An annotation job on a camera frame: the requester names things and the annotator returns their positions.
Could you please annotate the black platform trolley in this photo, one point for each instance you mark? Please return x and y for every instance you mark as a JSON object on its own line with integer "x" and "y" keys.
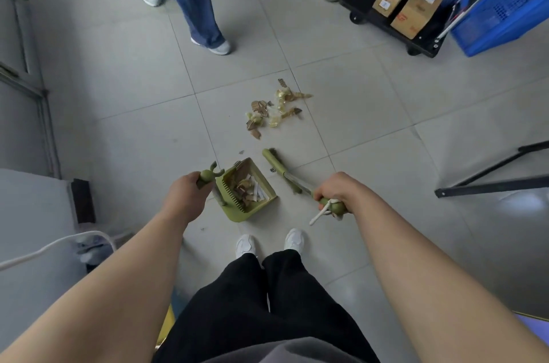
{"x": 369, "y": 11}

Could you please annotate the fixed glass window panel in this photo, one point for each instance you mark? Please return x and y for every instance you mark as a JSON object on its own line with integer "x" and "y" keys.
{"x": 21, "y": 135}

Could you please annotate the aluminium screen door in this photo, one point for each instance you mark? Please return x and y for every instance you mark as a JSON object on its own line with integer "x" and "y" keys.
{"x": 17, "y": 24}

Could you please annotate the green dustpan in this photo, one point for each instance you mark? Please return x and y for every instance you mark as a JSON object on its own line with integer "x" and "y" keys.
{"x": 236, "y": 212}

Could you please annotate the person's black trousers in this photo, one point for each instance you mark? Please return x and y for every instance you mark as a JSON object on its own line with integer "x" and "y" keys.
{"x": 240, "y": 311}

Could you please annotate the green broom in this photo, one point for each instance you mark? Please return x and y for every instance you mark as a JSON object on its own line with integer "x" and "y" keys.
{"x": 276, "y": 165}

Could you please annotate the cardboard scraps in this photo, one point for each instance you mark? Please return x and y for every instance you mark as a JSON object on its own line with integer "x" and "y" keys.
{"x": 257, "y": 107}

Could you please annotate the grey tiled floor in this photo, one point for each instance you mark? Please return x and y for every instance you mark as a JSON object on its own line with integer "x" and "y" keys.
{"x": 128, "y": 75}

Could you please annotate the person's left hand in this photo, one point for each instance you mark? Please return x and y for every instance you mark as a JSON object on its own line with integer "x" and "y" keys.
{"x": 186, "y": 200}

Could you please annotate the person's right forearm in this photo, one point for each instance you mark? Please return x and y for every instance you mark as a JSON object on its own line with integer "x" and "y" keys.
{"x": 442, "y": 285}

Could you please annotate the person's left white shoe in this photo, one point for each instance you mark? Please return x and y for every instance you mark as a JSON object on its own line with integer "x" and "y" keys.
{"x": 245, "y": 245}

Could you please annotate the blue plastic crate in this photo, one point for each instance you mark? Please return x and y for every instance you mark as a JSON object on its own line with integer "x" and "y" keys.
{"x": 506, "y": 19}

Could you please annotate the person's white shoe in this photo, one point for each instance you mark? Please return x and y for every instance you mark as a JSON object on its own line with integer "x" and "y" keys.
{"x": 245, "y": 245}
{"x": 294, "y": 240}

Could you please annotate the person's right hand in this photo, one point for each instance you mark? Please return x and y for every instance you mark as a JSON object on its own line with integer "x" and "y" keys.
{"x": 343, "y": 189}

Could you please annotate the person's left forearm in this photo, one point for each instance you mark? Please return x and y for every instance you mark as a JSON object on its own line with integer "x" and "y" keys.
{"x": 107, "y": 298}

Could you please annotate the small cardboard box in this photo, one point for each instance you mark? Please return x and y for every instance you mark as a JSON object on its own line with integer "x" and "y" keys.
{"x": 416, "y": 15}

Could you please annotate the wooden table black frame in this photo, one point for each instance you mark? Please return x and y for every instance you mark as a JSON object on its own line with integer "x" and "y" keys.
{"x": 493, "y": 187}

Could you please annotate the clear plastic water bottle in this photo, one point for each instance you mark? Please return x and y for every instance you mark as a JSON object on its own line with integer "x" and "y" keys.
{"x": 96, "y": 254}
{"x": 92, "y": 239}

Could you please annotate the person's right white shoe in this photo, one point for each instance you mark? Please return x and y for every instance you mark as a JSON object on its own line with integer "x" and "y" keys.
{"x": 294, "y": 240}

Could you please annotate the person's grey shirt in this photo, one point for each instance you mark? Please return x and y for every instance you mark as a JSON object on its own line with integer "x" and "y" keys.
{"x": 291, "y": 352}

